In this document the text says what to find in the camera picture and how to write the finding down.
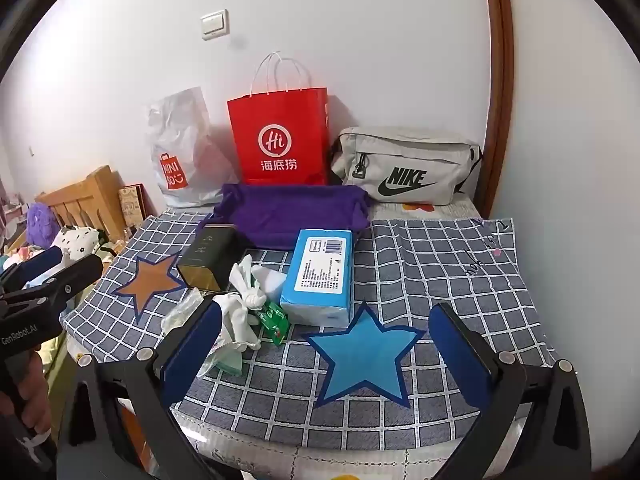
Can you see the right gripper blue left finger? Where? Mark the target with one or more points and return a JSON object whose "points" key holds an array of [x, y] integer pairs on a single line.
{"points": [[184, 349]]}

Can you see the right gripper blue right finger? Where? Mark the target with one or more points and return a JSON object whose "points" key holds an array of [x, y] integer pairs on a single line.
{"points": [[463, 353]]}

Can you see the white glove with green cuff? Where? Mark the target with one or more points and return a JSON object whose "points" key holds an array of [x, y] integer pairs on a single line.
{"points": [[239, 315]]}

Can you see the green snack packet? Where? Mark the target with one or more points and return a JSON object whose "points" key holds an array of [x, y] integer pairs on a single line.
{"points": [[274, 321]]}

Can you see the person's left hand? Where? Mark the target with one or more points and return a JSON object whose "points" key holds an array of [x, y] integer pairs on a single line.
{"points": [[34, 391]]}

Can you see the white spotted plush toy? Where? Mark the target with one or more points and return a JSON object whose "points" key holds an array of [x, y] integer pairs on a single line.
{"points": [[76, 242]]}

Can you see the purple plush toy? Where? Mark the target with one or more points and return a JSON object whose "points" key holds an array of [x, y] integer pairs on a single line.
{"points": [[42, 226]]}

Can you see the brown felt star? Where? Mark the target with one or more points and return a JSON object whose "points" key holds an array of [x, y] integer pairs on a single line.
{"points": [[150, 279]]}

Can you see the grey checked tablecloth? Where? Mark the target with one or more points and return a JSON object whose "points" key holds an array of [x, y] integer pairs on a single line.
{"points": [[402, 268]]}

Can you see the dark green tea tin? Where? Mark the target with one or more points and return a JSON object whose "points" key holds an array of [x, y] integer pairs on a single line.
{"points": [[207, 262]]}

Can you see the blue felt star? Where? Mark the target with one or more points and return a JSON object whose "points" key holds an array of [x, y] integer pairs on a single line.
{"points": [[367, 354]]}

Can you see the wooden headboard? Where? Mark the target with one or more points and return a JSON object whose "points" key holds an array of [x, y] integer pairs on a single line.
{"points": [[91, 202]]}

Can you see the blue tissue pack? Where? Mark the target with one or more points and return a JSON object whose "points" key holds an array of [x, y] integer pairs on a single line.
{"points": [[317, 288]]}

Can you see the brown patterned gift box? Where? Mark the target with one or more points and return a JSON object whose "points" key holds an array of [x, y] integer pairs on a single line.
{"points": [[133, 205]]}

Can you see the purple fleece towel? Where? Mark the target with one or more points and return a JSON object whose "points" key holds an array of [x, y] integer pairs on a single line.
{"points": [[271, 216]]}

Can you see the white Miniso plastic bag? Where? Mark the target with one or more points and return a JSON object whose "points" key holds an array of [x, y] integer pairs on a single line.
{"points": [[190, 168]]}

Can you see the grey Nike waist bag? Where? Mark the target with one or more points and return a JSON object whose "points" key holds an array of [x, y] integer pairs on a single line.
{"points": [[404, 165]]}

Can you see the red paper shopping bag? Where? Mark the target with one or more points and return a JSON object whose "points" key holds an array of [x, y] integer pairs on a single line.
{"points": [[282, 136]]}

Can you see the white wall light switch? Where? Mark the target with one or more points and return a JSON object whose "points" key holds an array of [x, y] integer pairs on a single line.
{"points": [[215, 24]]}

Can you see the brown wooden door frame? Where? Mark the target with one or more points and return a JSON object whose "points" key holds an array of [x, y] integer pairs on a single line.
{"points": [[502, 72]]}

